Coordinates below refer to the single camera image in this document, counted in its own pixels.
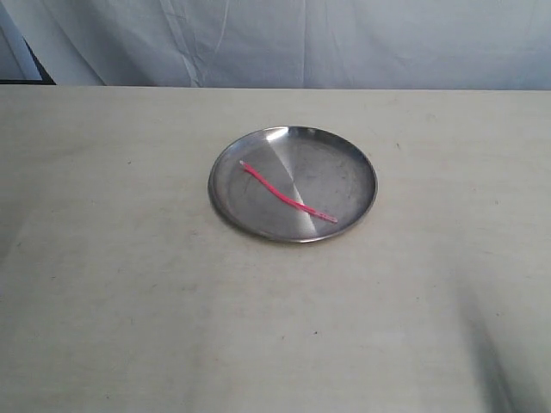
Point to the thin pink straw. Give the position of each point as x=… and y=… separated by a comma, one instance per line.
x=282, y=197

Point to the round stainless steel plate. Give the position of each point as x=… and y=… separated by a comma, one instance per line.
x=313, y=166

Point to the grey backdrop sheet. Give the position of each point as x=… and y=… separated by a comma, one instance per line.
x=291, y=44

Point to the black frame at left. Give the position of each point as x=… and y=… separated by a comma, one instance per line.
x=44, y=78

